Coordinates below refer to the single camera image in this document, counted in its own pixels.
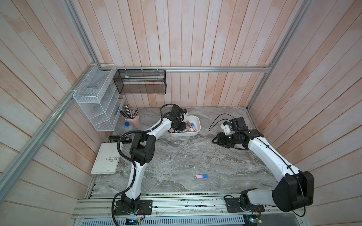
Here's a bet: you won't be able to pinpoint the pink clear lip gloss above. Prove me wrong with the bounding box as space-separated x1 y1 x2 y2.
187 121 193 132

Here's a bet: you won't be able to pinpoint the pink blue lipstick tube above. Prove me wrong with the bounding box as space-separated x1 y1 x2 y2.
190 122 197 131

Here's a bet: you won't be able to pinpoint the white plastic storage box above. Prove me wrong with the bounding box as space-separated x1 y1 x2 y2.
168 115 201 137

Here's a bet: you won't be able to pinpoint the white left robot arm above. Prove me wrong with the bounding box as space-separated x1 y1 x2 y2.
117 104 188 212

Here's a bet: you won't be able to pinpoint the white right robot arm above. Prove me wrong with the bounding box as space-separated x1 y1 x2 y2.
212 117 314 212

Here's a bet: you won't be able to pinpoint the pink round cup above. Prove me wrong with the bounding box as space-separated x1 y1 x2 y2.
125 115 141 129

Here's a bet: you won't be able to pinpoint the pens in cup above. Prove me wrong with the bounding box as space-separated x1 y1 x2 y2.
119 105 139 119

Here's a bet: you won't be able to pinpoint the small clear water bottle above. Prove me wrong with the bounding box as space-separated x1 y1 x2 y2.
124 121 133 132

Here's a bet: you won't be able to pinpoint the black stapler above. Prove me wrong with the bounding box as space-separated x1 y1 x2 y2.
108 135 132 144

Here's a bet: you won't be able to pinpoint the white book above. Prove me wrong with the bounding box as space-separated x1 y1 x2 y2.
91 142 120 174

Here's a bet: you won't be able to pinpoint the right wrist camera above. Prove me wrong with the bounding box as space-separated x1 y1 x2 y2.
221 121 232 135

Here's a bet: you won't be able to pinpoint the black corrugated cable hose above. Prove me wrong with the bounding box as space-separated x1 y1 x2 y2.
111 103 182 226

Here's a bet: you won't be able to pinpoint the black mesh wall basket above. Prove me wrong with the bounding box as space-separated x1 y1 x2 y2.
113 69 167 95

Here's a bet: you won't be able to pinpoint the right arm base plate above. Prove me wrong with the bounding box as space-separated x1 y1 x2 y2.
223 195 265 213

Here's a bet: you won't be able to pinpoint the white wire mesh shelf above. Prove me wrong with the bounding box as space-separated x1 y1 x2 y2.
73 64 125 131

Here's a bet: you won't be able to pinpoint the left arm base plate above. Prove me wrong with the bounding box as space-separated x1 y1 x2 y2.
113 199 153 216

